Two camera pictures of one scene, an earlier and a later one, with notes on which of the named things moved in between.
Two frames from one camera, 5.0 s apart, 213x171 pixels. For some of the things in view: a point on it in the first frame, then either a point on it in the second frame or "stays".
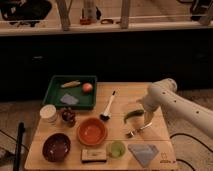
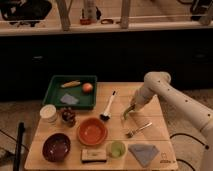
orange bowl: x=92 y=131 stays
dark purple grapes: x=68 y=116 stays
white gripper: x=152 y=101 -> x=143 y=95
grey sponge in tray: x=69 y=99 stays
